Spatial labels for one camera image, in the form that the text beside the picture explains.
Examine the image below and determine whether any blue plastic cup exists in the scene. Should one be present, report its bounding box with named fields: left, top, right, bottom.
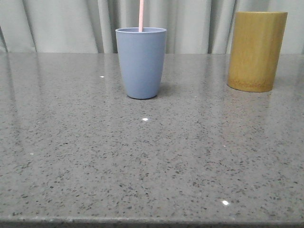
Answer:
left=116, top=27, right=167, bottom=99

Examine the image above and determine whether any pink chopstick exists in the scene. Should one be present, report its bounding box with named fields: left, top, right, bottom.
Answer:
left=138, top=0, right=144, bottom=32

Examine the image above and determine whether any bamboo wooden cup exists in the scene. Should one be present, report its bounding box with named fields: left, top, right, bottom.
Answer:
left=228, top=11, right=288, bottom=92

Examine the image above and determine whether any grey curtain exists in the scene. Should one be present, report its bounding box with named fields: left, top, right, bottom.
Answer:
left=0, top=0, right=304, bottom=54

